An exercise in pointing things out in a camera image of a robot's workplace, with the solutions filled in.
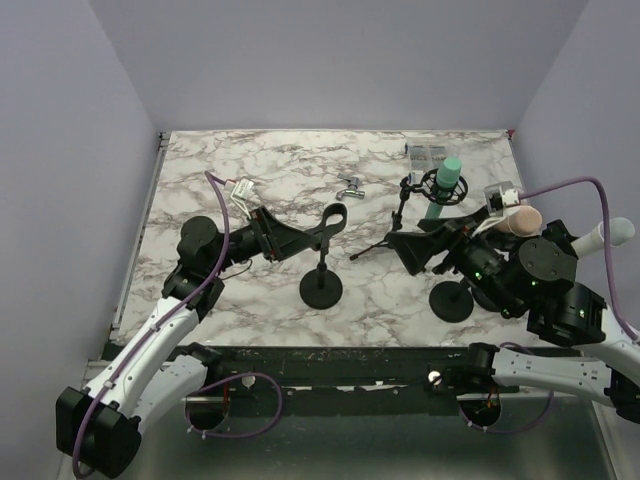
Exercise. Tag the chrome faucet tap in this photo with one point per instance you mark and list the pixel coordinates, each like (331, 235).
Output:
(352, 189)

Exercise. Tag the black stand of pink microphone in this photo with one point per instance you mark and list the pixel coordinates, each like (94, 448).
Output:
(453, 302)

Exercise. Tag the black stand of white microphone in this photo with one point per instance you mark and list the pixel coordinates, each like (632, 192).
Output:
(544, 264)

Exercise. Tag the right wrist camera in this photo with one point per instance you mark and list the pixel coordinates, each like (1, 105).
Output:
(500, 197)

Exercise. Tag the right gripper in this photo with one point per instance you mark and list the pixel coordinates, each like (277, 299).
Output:
(415, 247)

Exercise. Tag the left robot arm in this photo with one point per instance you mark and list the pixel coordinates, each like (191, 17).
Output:
(100, 426)

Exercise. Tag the black round-base mic stand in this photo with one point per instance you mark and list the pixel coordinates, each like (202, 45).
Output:
(321, 288)

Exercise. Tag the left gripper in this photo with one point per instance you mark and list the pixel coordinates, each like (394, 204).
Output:
(281, 240)

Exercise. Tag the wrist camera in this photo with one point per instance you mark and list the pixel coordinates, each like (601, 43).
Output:
(500, 197)
(239, 193)

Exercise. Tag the clear plastic screw box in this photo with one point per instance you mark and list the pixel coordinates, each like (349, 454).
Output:
(423, 156)

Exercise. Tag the teal microphone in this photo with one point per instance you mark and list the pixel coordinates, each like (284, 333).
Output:
(449, 188)

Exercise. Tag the pink microphone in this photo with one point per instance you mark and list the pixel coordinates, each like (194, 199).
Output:
(522, 221)

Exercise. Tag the aluminium frame rail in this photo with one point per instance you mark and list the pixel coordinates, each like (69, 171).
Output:
(115, 325)

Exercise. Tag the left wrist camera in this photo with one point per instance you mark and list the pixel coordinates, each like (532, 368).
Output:
(239, 193)

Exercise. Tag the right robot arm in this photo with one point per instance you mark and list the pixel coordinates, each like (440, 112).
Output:
(606, 369)

